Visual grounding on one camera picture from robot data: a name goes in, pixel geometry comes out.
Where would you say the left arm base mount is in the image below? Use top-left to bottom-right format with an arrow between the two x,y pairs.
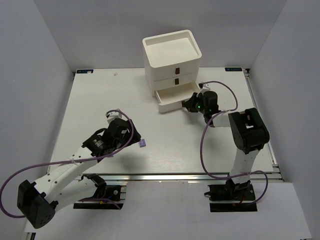
73,173 -> 126,210

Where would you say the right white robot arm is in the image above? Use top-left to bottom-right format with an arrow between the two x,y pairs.
181,91 -> 270,189

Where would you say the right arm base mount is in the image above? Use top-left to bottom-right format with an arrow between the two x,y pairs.
204,179 -> 258,213

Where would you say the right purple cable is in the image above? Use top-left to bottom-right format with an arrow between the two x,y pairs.
200,80 -> 270,206

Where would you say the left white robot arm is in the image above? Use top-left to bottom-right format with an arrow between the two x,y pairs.
17,118 -> 141,229

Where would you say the aluminium rail frame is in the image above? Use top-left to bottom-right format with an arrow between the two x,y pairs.
23,67 -> 285,240

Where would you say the blue label sticker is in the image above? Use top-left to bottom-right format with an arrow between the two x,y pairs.
224,67 -> 243,72
76,69 -> 94,74

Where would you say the brown top drawer tab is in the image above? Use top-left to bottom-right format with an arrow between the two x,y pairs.
175,67 -> 180,75

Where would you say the white three-drawer cabinet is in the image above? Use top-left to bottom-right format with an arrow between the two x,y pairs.
142,29 -> 203,97

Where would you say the blue label sticker left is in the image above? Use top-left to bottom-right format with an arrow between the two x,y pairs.
76,69 -> 94,74

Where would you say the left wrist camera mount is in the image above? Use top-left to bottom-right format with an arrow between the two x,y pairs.
105,109 -> 123,124

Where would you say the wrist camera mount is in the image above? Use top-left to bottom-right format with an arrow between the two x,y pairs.
105,109 -> 123,124
198,82 -> 211,94

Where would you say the blue label sticker right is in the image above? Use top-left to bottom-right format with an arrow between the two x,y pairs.
224,67 -> 243,72

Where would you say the white bottom drawer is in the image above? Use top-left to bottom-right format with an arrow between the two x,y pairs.
155,82 -> 200,114

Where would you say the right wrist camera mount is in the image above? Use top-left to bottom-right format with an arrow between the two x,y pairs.
198,82 -> 211,94

